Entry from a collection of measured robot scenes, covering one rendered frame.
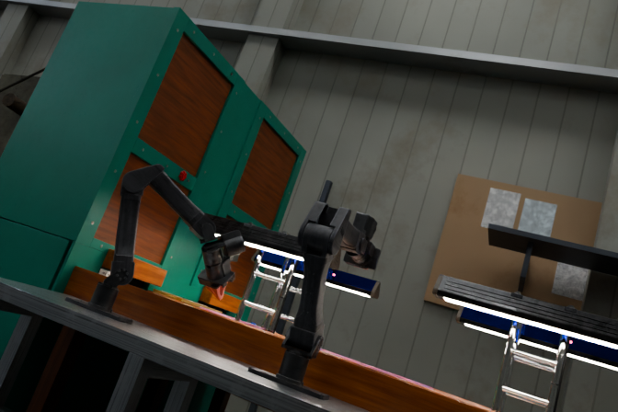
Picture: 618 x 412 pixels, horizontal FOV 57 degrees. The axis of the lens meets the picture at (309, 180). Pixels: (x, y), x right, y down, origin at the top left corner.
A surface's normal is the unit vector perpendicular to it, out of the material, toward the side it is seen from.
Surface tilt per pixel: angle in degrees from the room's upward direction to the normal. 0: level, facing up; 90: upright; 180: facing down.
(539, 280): 90
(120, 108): 90
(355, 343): 90
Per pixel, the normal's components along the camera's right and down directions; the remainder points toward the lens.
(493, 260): -0.29, -0.35
